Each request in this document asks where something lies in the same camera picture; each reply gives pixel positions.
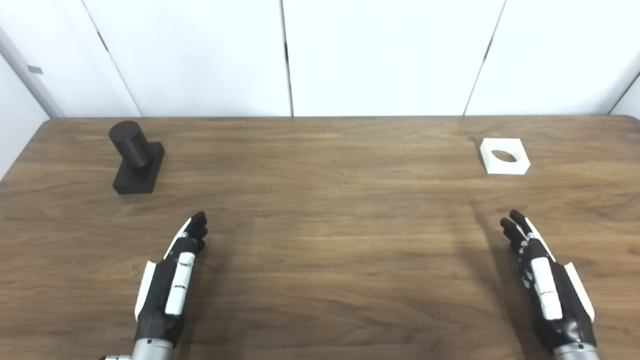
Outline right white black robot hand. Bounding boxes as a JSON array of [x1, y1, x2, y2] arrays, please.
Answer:
[[500, 209, 597, 351]]

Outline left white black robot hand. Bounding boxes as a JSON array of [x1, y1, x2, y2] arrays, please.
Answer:
[[134, 211, 208, 346]]

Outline white square piece with hole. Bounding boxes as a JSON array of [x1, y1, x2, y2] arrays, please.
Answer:
[[479, 138, 531, 176]]

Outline black peg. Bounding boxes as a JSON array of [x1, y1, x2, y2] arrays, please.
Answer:
[[108, 120, 166, 195]]

